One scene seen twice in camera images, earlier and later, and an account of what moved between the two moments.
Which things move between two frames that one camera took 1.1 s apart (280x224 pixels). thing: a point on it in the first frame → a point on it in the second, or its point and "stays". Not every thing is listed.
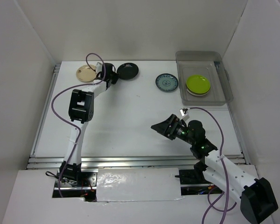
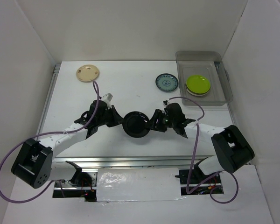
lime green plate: [198, 84] stays
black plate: [128, 71] → [136, 124]
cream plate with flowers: [85, 73] stays
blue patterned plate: [166, 82] stays
